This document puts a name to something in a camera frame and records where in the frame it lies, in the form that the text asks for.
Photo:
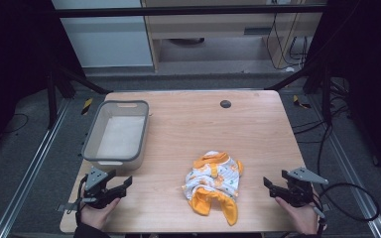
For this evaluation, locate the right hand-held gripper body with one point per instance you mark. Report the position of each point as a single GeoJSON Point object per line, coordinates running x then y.
{"type": "Point", "coordinates": [299, 188]}

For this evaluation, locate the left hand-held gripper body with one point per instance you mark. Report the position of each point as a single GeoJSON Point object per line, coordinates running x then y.
{"type": "Point", "coordinates": [96, 180]}

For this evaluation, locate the person's right hand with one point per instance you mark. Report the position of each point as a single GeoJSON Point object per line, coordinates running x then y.
{"type": "Point", "coordinates": [299, 216]}

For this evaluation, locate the person's left hand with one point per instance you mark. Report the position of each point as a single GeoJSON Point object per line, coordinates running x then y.
{"type": "Point", "coordinates": [97, 214]}

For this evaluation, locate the grey-rimmed white plastic basket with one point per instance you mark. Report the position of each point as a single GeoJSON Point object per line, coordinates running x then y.
{"type": "Point", "coordinates": [119, 135]}

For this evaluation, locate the white orange baby garment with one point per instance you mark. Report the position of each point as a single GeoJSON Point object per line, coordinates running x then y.
{"type": "Point", "coordinates": [213, 183]}

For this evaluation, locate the yellow black striped tape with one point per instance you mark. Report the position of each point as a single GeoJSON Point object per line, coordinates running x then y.
{"type": "Point", "coordinates": [299, 101]}
{"type": "Point", "coordinates": [86, 106]}

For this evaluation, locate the black metal stand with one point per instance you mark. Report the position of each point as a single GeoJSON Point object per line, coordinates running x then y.
{"type": "Point", "coordinates": [51, 99]}
{"type": "Point", "coordinates": [325, 95]}

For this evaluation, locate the black curtain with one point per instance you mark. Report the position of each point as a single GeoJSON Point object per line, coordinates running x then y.
{"type": "Point", "coordinates": [370, 82]}
{"type": "Point", "coordinates": [13, 66]}

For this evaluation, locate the white cabinet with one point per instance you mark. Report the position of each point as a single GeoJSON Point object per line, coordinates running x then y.
{"type": "Point", "coordinates": [105, 39]}

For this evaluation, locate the light wooden desk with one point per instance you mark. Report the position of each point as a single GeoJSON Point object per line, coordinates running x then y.
{"type": "Point", "coordinates": [211, 24]}

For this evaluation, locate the aluminium floor rail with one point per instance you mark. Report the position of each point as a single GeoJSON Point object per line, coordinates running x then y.
{"type": "Point", "coordinates": [354, 178]}
{"type": "Point", "coordinates": [29, 168]}

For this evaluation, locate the black horizontal frame bar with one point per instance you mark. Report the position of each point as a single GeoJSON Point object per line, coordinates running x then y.
{"type": "Point", "coordinates": [178, 11]}

